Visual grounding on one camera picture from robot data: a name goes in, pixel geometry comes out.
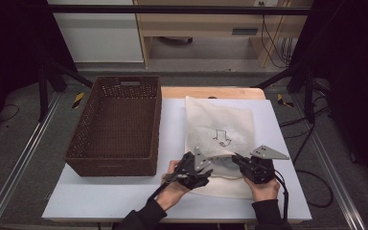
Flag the grey garment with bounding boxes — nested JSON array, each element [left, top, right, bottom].
[[211, 155, 239, 171]]

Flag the cream drawstring bag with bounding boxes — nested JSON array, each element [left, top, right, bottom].
[[184, 95, 257, 200]]

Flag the hand-held gripper cable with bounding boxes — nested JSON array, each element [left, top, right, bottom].
[[147, 172, 186, 203], [272, 169, 334, 222]]

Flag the thin black floor cable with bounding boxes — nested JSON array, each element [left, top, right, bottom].
[[0, 103, 21, 125]]

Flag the person's left hand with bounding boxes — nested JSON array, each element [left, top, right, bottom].
[[155, 159, 191, 212]]

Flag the white cabinet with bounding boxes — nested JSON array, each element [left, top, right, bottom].
[[46, 0, 145, 63]]

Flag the aluminium floor rail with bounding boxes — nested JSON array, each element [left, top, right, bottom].
[[291, 94, 368, 230], [0, 91, 62, 230]]

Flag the black metal stand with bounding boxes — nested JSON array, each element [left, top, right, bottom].
[[37, 57, 94, 123], [254, 61, 318, 125]]

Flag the black horizontal bar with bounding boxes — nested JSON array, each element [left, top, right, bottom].
[[44, 4, 314, 16]]

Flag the hanging black cables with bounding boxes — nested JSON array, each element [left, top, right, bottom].
[[259, 1, 294, 69]]

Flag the light wooden desk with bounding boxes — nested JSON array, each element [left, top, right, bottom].
[[133, 0, 314, 69]]

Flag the brown woven basket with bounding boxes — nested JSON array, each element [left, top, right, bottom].
[[64, 75, 163, 177]]

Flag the person's right hand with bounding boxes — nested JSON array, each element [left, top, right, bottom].
[[242, 176, 281, 203]]

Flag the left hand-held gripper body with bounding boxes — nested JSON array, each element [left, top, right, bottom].
[[173, 147, 213, 190]]

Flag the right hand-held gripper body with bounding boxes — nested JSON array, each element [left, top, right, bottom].
[[240, 145, 290, 185]]

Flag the right hand-held gripper cable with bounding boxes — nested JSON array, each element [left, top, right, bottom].
[[272, 169, 334, 222]]

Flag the left hand-held gripper cable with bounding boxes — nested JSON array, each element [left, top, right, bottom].
[[147, 172, 186, 203]]

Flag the black curtain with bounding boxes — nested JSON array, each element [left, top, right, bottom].
[[0, 0, 78, 135], [288, 0, 368, 190]]

